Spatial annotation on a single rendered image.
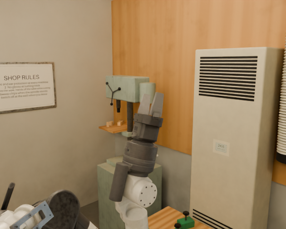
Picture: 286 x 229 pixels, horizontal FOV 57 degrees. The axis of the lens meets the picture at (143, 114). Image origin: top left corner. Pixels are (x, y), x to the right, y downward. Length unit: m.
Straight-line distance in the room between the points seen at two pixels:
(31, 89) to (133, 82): 1.05
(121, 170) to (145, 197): 0.09
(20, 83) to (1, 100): 0.22
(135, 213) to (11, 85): 2.16
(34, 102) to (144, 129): 2.22
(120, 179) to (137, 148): 0.09
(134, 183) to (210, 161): 1.40
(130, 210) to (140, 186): 0.13
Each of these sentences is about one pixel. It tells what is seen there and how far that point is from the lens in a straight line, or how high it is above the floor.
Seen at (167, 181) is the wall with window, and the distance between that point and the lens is 2.85.
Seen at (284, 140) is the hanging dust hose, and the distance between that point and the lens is 1.88.
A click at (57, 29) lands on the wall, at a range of 2.94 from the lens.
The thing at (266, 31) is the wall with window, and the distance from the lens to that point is 2.09.
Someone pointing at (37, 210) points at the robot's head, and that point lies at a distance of 0.57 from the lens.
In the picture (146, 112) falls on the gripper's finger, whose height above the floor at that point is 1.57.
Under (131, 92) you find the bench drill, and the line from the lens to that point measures 2.32.
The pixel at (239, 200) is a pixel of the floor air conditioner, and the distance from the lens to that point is 2.03.
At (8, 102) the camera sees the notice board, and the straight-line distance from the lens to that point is 2.75.
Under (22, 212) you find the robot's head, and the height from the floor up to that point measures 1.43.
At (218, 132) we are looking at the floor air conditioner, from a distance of 1.96.
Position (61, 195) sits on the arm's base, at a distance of 0.76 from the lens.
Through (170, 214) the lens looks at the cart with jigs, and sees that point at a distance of 2.25.
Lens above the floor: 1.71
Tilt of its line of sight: 11 degrees down
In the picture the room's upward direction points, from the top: straight up
